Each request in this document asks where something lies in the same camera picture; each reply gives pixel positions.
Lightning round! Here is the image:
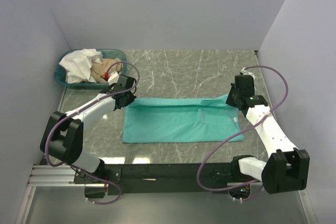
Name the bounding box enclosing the teal t shirt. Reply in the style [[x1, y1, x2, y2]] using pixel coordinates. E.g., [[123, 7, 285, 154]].
[[122, 95, 240, 144]]

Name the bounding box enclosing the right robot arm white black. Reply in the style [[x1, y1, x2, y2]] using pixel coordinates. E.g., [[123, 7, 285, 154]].
[[226, 74, 310, 194]]

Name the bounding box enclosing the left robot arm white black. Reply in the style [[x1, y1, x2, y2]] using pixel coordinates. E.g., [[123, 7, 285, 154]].
[[40, 74, 137, 183]]

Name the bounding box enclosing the beige t shirt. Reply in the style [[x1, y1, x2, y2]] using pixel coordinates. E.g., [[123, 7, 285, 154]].
[[90, 58, 123, 83]]

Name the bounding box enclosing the white t shirt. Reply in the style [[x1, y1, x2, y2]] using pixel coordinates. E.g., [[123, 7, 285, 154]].
[[59, 49, 103, 84]]

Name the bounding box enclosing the teal plastic basket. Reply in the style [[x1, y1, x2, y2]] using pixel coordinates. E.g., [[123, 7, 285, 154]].
[[54, 49, 127, 90]]

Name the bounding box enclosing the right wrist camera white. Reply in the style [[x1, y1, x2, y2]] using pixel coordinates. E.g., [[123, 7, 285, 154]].
[[239, 67, 255, 79]]

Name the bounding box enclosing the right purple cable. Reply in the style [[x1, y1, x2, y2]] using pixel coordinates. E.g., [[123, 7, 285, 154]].
[[196, 65, 289, 202]]

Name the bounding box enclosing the aluminium frame rail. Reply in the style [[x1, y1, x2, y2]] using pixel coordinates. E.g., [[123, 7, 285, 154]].
[[28, 163, 307, 187]]

